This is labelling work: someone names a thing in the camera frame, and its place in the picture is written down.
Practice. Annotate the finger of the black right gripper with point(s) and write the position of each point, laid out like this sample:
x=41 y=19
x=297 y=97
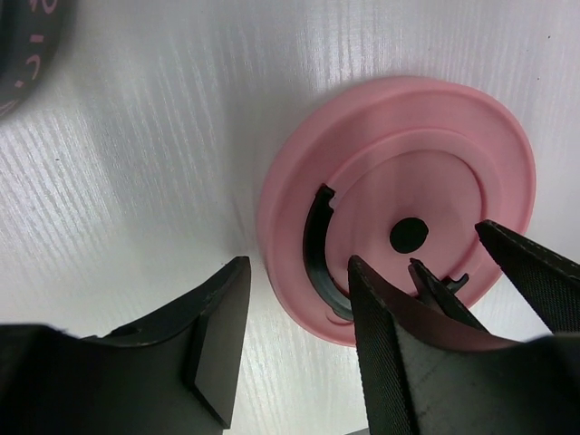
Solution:
x=440 y=294
x=548 y=281

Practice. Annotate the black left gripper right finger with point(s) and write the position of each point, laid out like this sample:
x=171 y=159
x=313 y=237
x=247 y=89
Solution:
x=425 y=373

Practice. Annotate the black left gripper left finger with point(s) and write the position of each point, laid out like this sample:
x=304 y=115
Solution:
x=173 y=371

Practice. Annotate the pink round lid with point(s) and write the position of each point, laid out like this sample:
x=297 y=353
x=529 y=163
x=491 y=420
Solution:
x=377 y=153

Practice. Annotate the round steel lunch bowl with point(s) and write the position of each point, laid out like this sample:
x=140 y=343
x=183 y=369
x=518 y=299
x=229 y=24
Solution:
x=31 y=32

